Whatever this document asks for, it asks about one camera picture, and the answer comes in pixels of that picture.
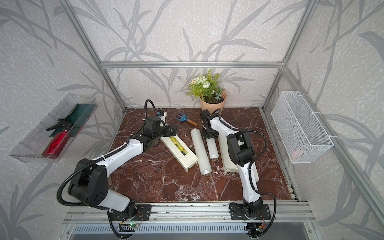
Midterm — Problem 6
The cream wrap dispenser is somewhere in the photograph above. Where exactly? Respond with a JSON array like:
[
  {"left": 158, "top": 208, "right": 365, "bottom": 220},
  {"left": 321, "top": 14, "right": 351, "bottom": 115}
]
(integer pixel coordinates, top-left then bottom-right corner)
[
  {"left": 219, "top": 134, "right": 259, "bottom": 184},
  {"left": 161, "top": 135, "right": 198, "bottom": 172}
]

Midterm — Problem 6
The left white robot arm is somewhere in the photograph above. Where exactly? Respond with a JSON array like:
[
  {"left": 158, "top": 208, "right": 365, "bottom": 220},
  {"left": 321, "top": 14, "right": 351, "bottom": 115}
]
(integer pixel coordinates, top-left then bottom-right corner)
[{"left": 63, "top": 116, "right": 177, "bottom": 218}]

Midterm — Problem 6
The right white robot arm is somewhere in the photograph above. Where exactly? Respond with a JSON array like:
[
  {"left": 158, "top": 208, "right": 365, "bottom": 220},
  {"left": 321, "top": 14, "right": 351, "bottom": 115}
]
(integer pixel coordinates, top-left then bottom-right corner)
[{"left": 200, "top": 110, "right": 263, "bottom": 217}]

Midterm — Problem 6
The long plastic wrap roll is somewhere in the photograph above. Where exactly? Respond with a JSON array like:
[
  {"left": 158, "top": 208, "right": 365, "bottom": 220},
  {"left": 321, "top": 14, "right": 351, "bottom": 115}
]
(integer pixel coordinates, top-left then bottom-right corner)
[{"left": 191, "top": 129, "right": 212, "bottom": 176}]

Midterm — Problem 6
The blue garden hand rake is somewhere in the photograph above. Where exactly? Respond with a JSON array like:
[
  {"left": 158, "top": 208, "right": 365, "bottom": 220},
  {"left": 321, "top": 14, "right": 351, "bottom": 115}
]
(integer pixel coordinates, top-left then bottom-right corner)
[{"left": 175, "top": 112, "right": 198, "bottom": 127}]

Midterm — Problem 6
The potted artificial flower plant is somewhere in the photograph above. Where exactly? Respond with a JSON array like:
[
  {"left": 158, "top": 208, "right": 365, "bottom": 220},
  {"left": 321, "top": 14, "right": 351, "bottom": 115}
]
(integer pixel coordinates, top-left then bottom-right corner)
[{"left": 186, "top": 70, "right": 227, "bottom": 114}]

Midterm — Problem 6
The green cloth in tray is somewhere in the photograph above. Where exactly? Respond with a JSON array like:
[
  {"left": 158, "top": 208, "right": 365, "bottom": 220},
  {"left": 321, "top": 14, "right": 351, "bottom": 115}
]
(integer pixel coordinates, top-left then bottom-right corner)
[{"left": 50, "top": 104, "right": 98, "bottom": 138}]

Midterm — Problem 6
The pink item in basket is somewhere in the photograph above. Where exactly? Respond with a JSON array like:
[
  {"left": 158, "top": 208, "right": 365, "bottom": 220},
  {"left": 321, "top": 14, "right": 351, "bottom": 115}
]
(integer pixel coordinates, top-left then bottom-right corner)
[{"left": 291, "top": 150, "right": 305, "bottom": 161}]

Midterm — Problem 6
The red spray bottle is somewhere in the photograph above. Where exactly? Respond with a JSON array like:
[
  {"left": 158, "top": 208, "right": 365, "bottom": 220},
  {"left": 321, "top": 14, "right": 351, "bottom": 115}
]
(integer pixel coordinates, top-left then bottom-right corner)
[{"left": 42, "top": 119, "right": 73, "bottom": 160}]

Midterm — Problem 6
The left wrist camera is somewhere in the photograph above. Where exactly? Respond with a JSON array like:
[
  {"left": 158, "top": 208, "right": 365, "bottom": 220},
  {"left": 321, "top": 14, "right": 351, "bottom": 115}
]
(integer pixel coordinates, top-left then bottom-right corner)
[{"left": 157, "top": 110, "right": 167, "bottom": 125}]

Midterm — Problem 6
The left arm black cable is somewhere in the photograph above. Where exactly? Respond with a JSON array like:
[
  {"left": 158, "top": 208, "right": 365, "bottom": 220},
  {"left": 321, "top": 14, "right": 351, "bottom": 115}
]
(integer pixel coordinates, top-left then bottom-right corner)
[{"left": 56, "top": 99, "right": 158, "bottom": 239}]

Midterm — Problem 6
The white wire mesh basket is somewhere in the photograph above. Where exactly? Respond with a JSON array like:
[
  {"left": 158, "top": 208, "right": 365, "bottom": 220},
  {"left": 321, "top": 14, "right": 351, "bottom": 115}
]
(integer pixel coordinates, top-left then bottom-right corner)
[{"left": 271, "top": 91, "right": 334, "bottom": 164}]

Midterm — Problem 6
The clear plastic wall tray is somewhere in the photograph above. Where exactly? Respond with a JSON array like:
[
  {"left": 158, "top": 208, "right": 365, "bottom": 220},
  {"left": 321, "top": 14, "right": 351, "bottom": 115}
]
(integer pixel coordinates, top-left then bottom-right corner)
[{"left": 10, "top": 94, "right": 98, "bottom": 163}]

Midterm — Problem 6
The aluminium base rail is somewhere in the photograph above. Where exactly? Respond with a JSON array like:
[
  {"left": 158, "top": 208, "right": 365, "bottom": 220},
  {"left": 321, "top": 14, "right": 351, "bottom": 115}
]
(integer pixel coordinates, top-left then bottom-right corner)
[{"left": 56, "top": 200, "right": 322, "bottom": 240}]

